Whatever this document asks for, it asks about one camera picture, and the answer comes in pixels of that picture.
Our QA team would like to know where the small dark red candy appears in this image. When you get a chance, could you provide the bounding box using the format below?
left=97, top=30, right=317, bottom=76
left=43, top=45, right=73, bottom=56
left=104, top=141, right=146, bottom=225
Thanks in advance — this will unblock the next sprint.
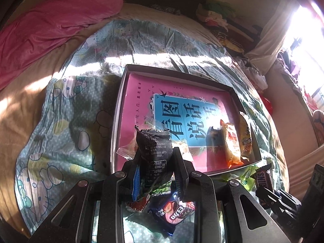
left=126, top=194, right=150, bottom=212

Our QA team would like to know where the blue oreo packet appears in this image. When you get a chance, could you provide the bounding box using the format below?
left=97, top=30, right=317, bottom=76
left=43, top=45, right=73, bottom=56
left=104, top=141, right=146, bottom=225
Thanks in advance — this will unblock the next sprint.
left=148, top=191, right=195, bottom=236

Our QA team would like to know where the black snack packet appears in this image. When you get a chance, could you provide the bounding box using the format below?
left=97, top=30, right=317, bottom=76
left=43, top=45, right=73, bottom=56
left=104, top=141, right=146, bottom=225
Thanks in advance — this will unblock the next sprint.
left=135, top=127, right=173, bottom=195

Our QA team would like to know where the orange cake snack packet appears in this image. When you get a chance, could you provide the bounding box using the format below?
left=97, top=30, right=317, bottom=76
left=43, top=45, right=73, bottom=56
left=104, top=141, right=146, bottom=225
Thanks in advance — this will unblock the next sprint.
left=220, top=120, right=243, bottom=168

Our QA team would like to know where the clear red candy packet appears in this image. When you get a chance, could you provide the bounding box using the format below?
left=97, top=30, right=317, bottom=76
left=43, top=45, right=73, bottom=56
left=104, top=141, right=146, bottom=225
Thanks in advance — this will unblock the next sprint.
left=116, top=116, right=157, bottom=161

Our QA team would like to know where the green snack packet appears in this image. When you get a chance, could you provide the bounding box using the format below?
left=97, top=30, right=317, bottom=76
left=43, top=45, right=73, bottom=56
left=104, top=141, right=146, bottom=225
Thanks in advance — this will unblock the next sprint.
left=220, top=165, right=258, bottom=192

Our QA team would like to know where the yellow long snack bar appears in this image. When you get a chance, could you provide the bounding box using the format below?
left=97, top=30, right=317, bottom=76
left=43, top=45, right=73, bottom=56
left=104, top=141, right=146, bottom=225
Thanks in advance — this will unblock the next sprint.
left=238, top=111, right=252, bottom=160

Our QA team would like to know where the clear pastry snack packet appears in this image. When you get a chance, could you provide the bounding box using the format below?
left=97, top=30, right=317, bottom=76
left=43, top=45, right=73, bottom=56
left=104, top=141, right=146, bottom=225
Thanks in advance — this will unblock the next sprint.
left=177, top=140, right=194, bottom=162

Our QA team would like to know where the brown snickers bar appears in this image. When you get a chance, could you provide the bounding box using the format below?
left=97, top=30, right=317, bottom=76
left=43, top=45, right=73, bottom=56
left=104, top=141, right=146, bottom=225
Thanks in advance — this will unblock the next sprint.
left=252, top=163, right=274, bottom=210

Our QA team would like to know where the pink blue book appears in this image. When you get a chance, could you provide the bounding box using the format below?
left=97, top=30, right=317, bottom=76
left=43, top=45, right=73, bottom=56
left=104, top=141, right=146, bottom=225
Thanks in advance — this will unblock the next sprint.
left=117, top=72, right=250, bottom=172

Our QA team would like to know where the cartoon print blanket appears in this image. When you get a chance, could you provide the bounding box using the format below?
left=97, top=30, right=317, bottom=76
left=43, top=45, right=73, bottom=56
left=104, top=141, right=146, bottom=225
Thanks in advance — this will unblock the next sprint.
left=15, top=19, right=289, bottom=233

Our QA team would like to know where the dark cardboard box tray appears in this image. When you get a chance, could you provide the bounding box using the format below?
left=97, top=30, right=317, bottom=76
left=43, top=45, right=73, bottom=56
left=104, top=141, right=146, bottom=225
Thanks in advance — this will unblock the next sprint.
left=110, top=64, right=263, bottom=176

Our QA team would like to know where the red plastic bag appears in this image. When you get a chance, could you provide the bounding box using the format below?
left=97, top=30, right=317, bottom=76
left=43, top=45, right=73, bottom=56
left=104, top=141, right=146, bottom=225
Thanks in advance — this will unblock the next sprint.
left=260, top=95, right=273, bottom=115

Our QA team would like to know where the white pink clothes bag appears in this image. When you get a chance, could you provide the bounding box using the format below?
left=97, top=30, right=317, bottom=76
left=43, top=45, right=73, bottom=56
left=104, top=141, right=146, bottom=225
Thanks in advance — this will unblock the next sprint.
left=234, top=56, right=268, bottom=93

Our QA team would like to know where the beige curtain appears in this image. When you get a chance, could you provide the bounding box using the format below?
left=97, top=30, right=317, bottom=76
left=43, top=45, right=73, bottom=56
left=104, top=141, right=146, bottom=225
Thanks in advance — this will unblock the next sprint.
left=245, top=0, right=300, bottom=75

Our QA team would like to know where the pile of clothes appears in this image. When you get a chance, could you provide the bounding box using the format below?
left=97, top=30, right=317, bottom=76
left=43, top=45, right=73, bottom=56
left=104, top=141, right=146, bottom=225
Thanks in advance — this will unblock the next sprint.
left=196, top=0, right=261, bottom=54

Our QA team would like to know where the pink quilt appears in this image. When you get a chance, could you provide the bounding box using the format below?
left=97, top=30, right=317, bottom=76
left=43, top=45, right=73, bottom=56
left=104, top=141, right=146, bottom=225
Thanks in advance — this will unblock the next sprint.
left=1, top=0, right=124, bottom=88

